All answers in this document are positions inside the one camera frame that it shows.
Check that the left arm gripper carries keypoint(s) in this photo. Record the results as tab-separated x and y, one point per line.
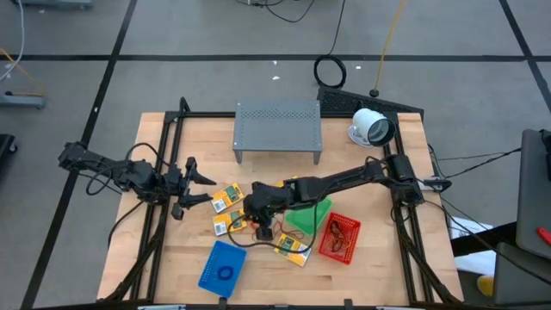
178	185

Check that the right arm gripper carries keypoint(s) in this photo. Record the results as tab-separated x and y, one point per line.
262	200

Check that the green plastic basket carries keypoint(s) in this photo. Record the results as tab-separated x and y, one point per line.
310	221

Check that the blue spiral wrist coil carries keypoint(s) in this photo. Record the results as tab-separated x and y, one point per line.
218	272

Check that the blue plastic basket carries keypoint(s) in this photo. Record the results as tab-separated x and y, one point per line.
211	275

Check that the orange rubber band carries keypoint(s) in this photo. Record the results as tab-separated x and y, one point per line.
340	247

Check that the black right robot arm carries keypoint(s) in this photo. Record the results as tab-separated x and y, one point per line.
344	178

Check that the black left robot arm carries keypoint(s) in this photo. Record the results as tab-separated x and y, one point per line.
129	174

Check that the grey perforated metal shelf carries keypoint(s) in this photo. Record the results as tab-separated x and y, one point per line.
277	129

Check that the red plastic basket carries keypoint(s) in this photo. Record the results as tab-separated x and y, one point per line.
354	228

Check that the black perforated panel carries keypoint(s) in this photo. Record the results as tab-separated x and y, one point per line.
340	103

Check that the black floor object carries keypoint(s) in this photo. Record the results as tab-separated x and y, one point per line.
6	144

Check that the grey floor base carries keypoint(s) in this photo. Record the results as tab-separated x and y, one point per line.
21	101

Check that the white sheet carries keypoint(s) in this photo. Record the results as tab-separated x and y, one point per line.
478	262

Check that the grey floor object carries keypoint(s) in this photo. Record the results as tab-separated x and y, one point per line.
51	3

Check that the yellow object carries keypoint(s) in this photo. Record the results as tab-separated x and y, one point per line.
485	286

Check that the grey furniture panel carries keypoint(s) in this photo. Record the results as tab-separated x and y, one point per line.
521	280
534	194

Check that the small red tool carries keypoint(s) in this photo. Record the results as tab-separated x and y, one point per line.
544	236

